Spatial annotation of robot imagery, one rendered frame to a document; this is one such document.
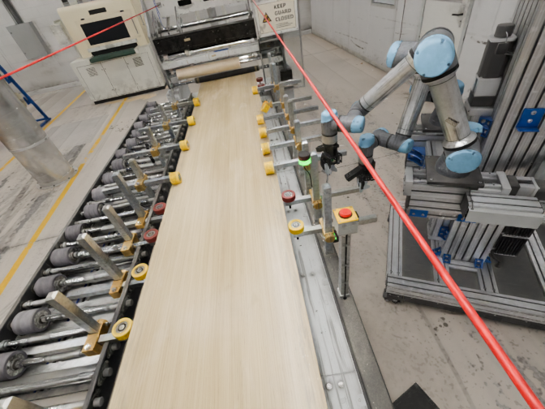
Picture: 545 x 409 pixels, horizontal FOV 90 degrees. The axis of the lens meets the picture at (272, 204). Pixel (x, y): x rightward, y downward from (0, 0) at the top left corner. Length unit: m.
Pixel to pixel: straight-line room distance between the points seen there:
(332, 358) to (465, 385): 0.95
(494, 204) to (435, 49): 0.75
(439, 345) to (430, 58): 1.64
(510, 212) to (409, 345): 1.01
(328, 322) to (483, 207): 0.87
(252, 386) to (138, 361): 0.44
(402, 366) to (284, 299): 1.08
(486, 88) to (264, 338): 1.42
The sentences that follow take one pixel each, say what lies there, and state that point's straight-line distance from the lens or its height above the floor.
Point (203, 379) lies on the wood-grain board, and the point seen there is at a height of 0.90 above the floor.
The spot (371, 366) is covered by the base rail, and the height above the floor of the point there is 0.70.
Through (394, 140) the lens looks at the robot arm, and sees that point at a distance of 1.52.
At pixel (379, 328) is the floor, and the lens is 2.11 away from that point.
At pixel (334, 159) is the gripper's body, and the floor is 1.12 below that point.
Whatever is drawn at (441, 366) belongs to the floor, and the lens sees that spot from 2.10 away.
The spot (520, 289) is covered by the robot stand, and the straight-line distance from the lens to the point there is 2.28.
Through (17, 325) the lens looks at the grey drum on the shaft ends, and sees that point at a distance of 1.82.
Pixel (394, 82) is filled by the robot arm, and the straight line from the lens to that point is 1.34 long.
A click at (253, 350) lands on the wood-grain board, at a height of 0.90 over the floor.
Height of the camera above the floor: 1.90
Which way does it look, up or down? 41 degrees down
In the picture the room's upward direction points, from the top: 12 degrees counter-clockwise
